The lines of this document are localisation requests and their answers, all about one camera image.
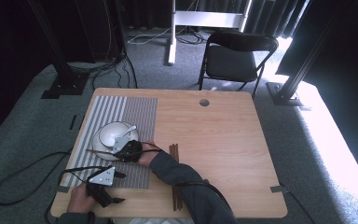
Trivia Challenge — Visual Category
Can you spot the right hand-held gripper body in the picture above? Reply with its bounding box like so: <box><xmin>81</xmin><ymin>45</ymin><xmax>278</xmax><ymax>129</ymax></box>
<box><xmin>111</xmin><ymin>135</ymin><xmax>145</xmax><ymax>163</ymax></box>

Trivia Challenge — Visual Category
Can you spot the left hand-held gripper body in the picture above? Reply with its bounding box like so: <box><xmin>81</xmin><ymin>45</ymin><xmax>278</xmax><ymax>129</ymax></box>
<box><xmin>85</xmin><ymin>165</ymin><xmax>117</xmax><ymax>209</ymax></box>

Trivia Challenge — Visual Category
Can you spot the white round plate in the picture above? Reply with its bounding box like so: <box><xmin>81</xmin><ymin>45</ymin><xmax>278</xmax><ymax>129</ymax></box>
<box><xmin>91</xmin><ymin>122</ymin><xmax>140</xmax><ymax>161</ymax></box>

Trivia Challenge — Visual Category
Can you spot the person's right hand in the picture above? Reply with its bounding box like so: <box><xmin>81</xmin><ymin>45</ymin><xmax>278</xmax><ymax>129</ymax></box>
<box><xmin>137</xmin><ymin>141</ymin><xmax>162</xmax><ymax>168</ymax></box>

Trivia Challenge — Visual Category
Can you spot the person's left hand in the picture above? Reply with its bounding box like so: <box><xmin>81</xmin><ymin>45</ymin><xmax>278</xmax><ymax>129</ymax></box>
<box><xmin>66</xmin><ymin>182</ymin><xmax>96</xmax><ymax>215</ymax></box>

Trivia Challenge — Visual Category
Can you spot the white spoon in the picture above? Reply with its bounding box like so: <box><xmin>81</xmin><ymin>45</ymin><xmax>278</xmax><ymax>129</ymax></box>
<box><xmin>111</xmin><ymin>125</ymin><xmax>138</xmax><ymax>140</ymax></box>

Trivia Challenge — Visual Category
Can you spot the white bowl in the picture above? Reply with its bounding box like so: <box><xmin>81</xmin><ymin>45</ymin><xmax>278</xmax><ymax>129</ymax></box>
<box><xmin>98</xmin><ymin>121</ymin><xmax>131</xmax><ymax>148</ymax></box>

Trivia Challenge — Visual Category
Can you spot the striped grey woven placemat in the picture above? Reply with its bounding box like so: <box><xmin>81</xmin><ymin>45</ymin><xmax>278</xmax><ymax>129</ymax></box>
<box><xmin>62</xmin><ymin>95</ymin><xmax>158</xmax><ymax>189</ymax></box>

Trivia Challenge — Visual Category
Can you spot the person's white clothing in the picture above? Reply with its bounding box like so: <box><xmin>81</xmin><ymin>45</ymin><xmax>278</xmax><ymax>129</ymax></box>
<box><xmin>115</xmin><ymin>217</ymin><xmax>195</xmax><ymax>224</ymax></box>

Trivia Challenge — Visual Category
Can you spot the black floor strip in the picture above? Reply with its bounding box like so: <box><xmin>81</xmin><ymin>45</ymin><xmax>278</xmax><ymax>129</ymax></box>
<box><xmin>68</xmin><ymin>114</ymin><xmax>78</xmax><ymax>132</ymax></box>

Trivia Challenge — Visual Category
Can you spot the black metal stand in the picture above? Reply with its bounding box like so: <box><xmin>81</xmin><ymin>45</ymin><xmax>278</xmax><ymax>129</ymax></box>
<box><xmin>266</xmin><ymin>8</ymin><xmax>338</xmax><ymax>107</ymax></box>
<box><xmin>27</xmin><ymin>0</ymin><xmax>90</xmax><ymax>100</ymax></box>

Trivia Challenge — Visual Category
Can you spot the black folding chair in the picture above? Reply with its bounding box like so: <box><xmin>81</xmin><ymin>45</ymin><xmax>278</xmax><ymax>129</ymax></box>
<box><xmin>198</xmin><ymin>30</ymin><xmax>280</xmax><ymax>98</ymax></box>

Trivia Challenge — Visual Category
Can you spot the white metal stand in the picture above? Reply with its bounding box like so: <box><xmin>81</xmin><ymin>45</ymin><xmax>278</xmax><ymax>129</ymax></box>
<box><xmin>167</xmin><ymin>0</ymin><xmax>253</xmax><ymax>65</ymax></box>

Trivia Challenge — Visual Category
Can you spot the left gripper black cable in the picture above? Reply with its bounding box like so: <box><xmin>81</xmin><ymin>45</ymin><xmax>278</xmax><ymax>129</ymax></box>
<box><xmin>44</xmin><ymin>165</ymin><xmax>108</xmax><ymax>224</ymax></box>

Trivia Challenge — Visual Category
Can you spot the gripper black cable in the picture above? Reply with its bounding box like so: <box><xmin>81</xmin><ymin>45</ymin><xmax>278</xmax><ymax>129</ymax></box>
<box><xmin>44</xmin><ymin>165</ymin><xmax>108</xmax><ymax>224</ymax></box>
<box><xmin>122</xmin><ymin>148</ymin><xmax>238</xmax><ymax>224</ymax></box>

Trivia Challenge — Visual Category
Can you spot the bundle of black floor cables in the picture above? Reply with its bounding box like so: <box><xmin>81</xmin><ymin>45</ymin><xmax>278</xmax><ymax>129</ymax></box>
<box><xmin>68</xmin><ymin>50</ymin><xmax>139</xmax><ymax>91</ymax></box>

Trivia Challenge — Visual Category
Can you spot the thick black floor cable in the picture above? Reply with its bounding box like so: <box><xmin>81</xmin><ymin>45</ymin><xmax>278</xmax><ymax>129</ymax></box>
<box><xmin>0</xmin><ymin>150</ymin><xmax>74</xmax><ymax>206</ymax></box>

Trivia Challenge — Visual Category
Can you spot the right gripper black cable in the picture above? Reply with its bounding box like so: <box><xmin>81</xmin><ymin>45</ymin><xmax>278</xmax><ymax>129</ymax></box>
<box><xmin>122</xmin><ymin>148</ymin><xmax>238</xmax><ymax>224</ymax></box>

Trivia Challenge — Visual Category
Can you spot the white floor cable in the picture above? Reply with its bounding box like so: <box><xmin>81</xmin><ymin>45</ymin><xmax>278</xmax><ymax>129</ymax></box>
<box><xmin>127</xmin><ymin>26</ymin><xmax>173</xmax><ymax>46</ymax></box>

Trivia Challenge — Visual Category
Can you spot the thin black cable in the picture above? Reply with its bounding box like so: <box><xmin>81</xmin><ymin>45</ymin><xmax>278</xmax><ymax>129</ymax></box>
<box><xmin>287</xmin><ymin>188</ymin><xmax>317</xmax><ymax>224</ymax></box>

